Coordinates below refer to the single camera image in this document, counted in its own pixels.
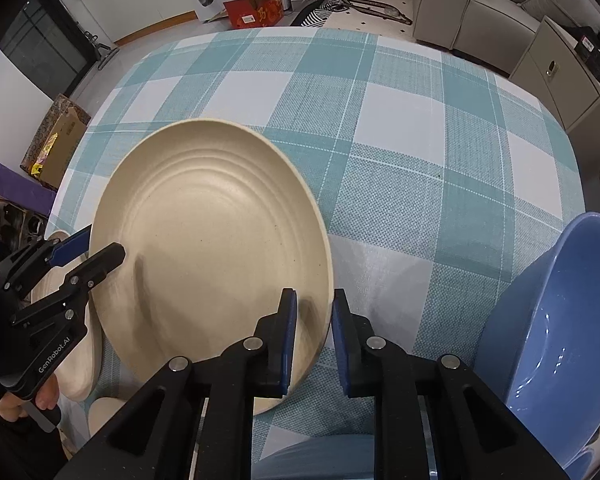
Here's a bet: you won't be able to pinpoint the purple bag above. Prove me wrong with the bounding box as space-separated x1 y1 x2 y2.
0 162 58 218

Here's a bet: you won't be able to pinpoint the small blue bowl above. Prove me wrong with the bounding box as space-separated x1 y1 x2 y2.
562 447 600 480

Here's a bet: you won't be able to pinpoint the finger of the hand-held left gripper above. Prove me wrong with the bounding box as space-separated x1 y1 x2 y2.
0 224 93 303
9 242 127 332

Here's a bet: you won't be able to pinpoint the patterned brown box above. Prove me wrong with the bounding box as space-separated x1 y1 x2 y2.
21 94 81 173

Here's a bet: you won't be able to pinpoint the cream bowl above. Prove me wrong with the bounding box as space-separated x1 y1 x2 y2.
87 119 335 416

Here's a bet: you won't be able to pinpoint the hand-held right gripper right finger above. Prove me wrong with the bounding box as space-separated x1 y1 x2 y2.
331 287 576 480

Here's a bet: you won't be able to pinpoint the brown cardboard box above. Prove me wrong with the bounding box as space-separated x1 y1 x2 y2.
39 110 92 192

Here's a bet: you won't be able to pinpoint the red cardboard box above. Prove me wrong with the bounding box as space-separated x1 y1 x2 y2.
223 0 291 29

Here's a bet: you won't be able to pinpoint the black clothes hanger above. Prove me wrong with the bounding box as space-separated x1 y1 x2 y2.
344 0 414 26

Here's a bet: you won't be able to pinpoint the dark storage crate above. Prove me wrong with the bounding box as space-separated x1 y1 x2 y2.
0 191 50 261

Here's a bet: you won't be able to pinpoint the floor mop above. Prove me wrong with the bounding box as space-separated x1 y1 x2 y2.
85 32 120 70

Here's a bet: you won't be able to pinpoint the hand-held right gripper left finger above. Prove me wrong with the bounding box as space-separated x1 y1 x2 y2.
67 287 298 480

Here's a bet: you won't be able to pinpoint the grey cabinet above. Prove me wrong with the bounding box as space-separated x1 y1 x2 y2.
509 16 600 132

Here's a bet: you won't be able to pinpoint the beige bowl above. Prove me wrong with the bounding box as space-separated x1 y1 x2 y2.
87 396 131 438
30 230 105 402

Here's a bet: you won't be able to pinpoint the dark glass door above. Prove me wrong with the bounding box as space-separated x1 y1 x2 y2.
0 0 88 98

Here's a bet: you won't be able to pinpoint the person's left hand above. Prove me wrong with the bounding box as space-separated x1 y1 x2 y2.
0 374 61 423

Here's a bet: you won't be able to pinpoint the black box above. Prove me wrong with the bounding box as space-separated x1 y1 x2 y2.
574 35 600 86

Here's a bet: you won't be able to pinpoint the teal checked tablecloth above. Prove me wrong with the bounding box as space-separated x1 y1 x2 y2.
42 26 593 480

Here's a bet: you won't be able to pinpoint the white kitchen cabinets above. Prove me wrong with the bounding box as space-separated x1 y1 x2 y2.
45 0 201 45

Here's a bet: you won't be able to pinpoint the grey sofa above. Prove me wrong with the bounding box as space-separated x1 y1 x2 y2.
412 0 600 77

